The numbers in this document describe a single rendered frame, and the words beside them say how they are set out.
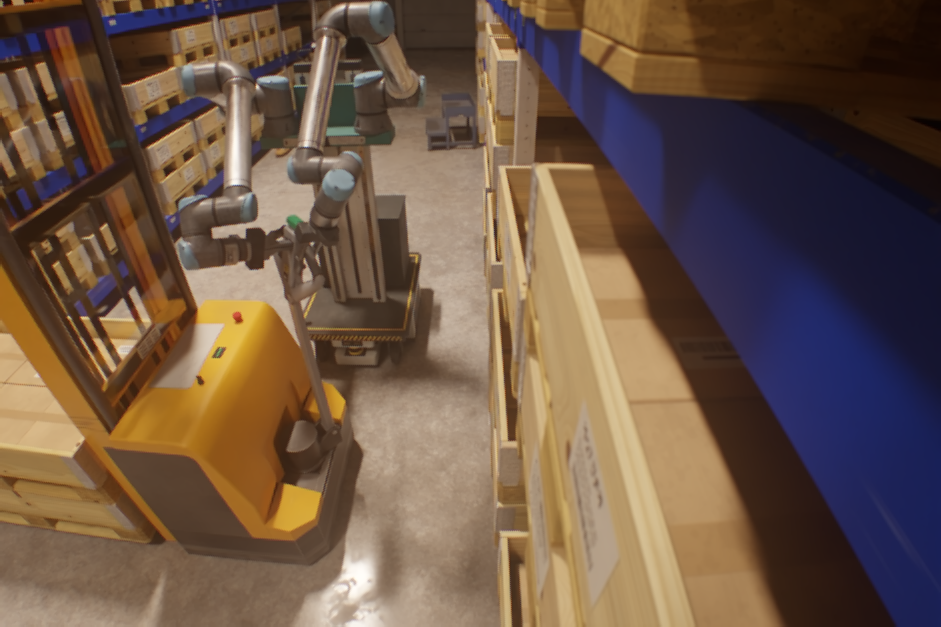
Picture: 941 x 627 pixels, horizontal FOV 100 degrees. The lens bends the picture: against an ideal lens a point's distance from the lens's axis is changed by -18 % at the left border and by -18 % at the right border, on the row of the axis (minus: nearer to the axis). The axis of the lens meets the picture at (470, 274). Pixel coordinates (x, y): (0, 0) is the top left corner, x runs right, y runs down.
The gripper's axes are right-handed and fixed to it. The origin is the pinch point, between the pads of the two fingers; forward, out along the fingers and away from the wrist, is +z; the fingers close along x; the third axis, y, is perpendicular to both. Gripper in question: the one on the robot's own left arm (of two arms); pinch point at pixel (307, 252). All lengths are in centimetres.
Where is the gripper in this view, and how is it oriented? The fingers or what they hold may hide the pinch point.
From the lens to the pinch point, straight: 163.6
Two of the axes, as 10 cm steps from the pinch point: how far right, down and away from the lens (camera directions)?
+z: -5.1, 5.9, 6.3
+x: -7.0, 1.3, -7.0
